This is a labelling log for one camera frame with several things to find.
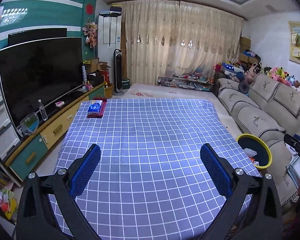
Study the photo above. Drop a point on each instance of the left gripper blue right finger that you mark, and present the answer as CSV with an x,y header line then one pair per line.
x,y
232,183

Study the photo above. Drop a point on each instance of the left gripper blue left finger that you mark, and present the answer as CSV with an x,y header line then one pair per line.
x,y
68,183

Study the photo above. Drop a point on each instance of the yellow-rimmed black trash bin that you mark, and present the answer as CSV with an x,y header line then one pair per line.
x,y
256,150

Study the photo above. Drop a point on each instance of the green yellow tv cabinet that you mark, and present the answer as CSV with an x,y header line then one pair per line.
x,y
34,147

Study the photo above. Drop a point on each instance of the beige sofa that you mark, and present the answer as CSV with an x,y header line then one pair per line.
x,y
269,111

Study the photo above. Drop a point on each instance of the clear water bottle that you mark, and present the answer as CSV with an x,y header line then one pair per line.
x,y
42,110

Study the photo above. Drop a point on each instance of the white drawer storage unit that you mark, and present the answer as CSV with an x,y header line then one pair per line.
x,y
9,139

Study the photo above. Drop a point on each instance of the blue white tissue pack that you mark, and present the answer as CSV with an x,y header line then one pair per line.
x,y
94,108

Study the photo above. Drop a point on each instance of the blue checked tablecloth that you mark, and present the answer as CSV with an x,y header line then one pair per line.
x,y
150,182

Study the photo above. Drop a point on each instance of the long toy tray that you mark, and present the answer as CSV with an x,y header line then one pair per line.
x,y
180,82

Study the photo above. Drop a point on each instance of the black flat television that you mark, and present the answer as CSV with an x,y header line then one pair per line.
x,y
39,70

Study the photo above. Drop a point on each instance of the framed landscape painting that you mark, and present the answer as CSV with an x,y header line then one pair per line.
x,y
294,48

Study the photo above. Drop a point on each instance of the black tower fan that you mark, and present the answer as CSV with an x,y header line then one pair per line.
x,y
118,72

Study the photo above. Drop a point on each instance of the artificial flower bouquet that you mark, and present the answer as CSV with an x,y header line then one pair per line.
x,y
90,33

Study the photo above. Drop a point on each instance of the cream patterned curtain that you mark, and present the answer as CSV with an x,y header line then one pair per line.
x,y
166,38

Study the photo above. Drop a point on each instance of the white floor air conditioner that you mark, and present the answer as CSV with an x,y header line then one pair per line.
x,y
109,38

